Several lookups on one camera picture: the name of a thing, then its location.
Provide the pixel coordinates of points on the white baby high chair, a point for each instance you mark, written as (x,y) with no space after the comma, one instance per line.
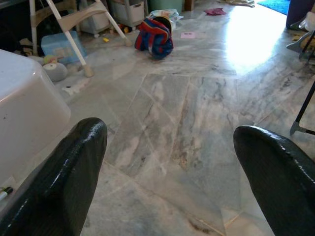
(83,13)

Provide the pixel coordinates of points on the red and blue bag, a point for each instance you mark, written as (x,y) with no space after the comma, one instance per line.
(152,39)

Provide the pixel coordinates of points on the magenta cloth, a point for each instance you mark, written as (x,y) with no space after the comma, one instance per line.
(215,11)

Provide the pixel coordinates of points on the green plastic bin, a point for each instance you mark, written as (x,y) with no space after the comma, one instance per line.
(165,5)

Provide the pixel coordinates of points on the blue rug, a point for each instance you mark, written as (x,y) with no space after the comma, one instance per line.
(275,6)

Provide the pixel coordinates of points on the small yellow toy block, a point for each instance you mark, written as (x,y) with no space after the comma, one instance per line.
(105,39)

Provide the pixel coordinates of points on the marker pen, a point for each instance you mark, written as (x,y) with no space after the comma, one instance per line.
(5,193)

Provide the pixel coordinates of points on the purple furniture piece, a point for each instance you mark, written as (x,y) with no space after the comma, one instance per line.
(297,12)

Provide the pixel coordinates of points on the blue plastic storage box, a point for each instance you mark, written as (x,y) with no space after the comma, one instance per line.
(54,44)

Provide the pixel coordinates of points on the grey storage drawers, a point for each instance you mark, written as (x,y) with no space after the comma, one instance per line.
(128,12)

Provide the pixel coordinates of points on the printed white plastic pack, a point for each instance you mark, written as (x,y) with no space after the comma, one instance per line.
(172,14)

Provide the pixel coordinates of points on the grey round soft toy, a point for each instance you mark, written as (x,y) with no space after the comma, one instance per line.
(55,72)

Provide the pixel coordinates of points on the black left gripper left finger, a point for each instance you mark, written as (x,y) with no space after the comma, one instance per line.
(61,186)

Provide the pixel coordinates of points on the black metal drying rack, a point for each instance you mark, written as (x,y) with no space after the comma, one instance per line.
(304,105)

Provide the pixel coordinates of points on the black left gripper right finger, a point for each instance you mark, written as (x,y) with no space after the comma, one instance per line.
(283,186)

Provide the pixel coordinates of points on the beige cloth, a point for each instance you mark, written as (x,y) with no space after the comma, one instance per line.
(241,3)

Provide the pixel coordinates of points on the pink paper sheet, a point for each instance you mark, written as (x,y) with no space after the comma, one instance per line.
(188,35)

